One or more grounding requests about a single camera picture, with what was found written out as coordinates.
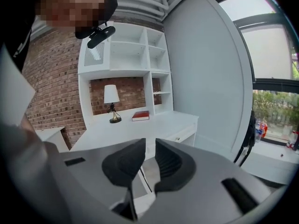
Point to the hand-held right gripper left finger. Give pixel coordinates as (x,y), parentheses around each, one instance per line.
(88,176)

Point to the white ceiling pipes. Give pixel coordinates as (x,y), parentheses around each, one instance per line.
(140,8)

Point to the white shade table lamp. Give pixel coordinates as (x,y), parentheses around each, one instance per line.
(111,94)

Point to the red cap bottle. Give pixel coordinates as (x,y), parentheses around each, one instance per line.
(294,140)

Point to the person's black clothing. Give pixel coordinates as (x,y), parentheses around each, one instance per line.
(14,36)

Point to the black window frame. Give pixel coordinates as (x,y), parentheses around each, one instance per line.
(275,84)

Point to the small pale shelf item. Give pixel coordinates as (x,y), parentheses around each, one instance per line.
(157,92)

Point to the white desk drawer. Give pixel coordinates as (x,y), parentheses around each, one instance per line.
(144,204)

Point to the blue label bottle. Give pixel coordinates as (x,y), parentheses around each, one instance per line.
(258,129)

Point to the red soda bottle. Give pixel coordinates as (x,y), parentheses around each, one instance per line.
(264,128)

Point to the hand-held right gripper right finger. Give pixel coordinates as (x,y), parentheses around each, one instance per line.
(198,190)

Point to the white desk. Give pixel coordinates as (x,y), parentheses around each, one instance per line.
(140,129)

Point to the white hutch shelf unit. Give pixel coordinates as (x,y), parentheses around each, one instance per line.
(128,59)

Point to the black head-mounted camera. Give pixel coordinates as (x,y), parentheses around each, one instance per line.
(100,37)

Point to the white arched glass cabinet door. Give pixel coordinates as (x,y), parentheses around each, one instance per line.
(94,52)

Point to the white side table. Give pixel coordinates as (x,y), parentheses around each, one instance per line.
(52,136)

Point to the white window bench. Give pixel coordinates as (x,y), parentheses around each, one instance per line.
(268,157)

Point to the red book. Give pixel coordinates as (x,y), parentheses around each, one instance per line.
(140,115)

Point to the person's head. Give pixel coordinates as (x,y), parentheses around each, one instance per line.
(70,8)

